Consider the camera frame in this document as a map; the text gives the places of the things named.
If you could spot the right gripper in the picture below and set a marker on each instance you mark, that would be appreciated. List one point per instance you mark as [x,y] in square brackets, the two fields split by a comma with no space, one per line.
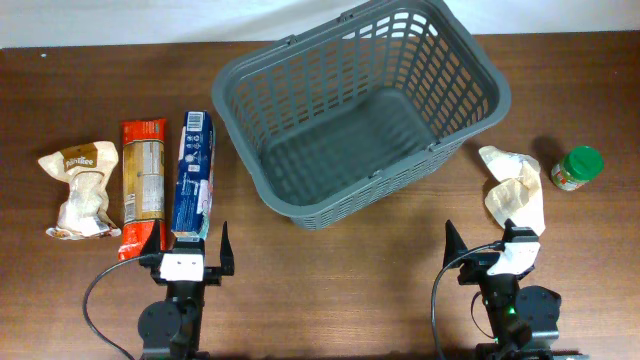
[479,266]

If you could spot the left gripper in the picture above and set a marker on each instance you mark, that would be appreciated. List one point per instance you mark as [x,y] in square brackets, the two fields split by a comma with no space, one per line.
[214,274]

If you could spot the blue cardboard box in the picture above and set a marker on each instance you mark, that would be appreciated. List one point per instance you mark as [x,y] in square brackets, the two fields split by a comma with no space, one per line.
[194,186]

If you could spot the beige brown food bag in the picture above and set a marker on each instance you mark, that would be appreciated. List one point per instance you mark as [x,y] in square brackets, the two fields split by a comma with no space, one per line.
[86,169]

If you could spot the red orange pasta packet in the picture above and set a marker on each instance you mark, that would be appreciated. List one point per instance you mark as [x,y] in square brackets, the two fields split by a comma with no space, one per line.
[143,160]

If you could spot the green lid jar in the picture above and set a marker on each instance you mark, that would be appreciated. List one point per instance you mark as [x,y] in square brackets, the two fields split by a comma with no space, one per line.
[580,166]

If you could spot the grey plastic basket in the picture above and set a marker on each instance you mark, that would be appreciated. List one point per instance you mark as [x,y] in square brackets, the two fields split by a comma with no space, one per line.
[333,119]

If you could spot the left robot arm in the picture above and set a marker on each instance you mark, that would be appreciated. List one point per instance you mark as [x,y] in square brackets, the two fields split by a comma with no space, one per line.
[171,328]

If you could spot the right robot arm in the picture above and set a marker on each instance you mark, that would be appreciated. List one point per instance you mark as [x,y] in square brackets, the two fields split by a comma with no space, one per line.
[523,320]

